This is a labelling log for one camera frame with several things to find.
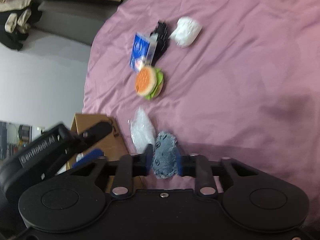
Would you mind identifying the small blue-grey octopus plush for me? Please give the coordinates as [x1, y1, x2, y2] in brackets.
[152, 131, 178, 179]

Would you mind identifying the brown cardboard box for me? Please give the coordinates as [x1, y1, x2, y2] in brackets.
[56, 114, 150, 198]

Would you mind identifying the clear bag white filling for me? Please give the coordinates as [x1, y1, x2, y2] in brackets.
[130, 107, 156, 154]

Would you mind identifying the burger plush toy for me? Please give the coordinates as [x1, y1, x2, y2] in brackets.
[135, 66, 164, 100]

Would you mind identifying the blue tissue pack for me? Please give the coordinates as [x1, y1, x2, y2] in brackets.
[130, 33, 157, 73]

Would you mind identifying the black knitted glove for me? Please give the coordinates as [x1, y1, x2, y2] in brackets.
[150, 21, 170, 66]

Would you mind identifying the white soft ball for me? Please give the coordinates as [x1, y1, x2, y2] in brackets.
[170, 16, 202, 47]

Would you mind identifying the pink bed sheet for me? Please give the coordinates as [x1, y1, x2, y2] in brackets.
[83, 0, 319, 229]

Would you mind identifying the hanging black beige jacket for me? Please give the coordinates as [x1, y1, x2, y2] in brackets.
[1, 0, 42, 51]

